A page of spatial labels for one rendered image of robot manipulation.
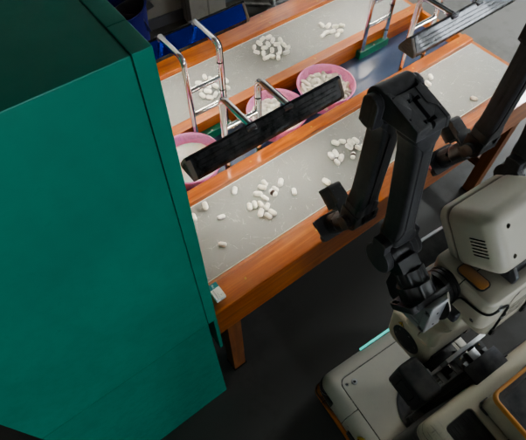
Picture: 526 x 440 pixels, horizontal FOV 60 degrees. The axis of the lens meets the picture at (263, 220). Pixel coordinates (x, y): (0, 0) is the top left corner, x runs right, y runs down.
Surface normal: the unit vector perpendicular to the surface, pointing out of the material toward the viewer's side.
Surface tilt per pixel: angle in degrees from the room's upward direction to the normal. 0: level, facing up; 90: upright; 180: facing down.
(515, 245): 47
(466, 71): 0
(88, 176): 90
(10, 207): 90
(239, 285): 0
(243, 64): 0
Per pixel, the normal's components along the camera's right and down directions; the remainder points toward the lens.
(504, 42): 0.00, -0.55
